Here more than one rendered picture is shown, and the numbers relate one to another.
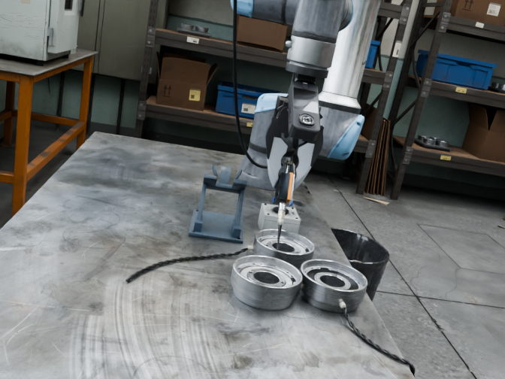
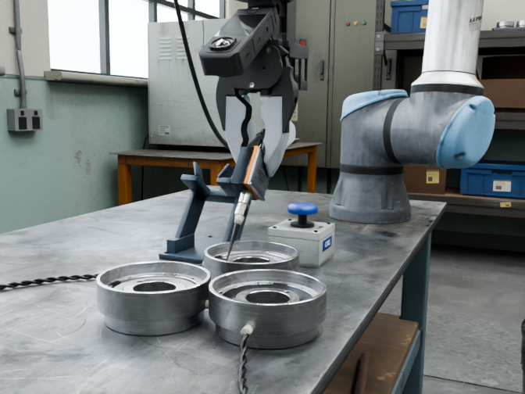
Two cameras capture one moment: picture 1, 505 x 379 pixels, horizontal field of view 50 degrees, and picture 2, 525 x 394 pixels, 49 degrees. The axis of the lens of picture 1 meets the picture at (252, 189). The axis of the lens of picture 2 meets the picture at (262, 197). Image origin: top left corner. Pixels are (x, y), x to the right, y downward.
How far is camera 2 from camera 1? 0.56 m
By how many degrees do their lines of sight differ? 31
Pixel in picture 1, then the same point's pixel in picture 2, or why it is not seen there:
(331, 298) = (229, 319)
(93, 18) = (323, 112)
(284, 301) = (147, 318)
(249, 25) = (490, 88)
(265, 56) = (515, 119)
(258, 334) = (58, 359)
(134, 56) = not seen: hidden behind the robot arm
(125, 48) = not seen: hidden behind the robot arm
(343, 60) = (437, 22)
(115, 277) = not seen: outside the picture
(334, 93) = (432, 70)
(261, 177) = (349, 206)
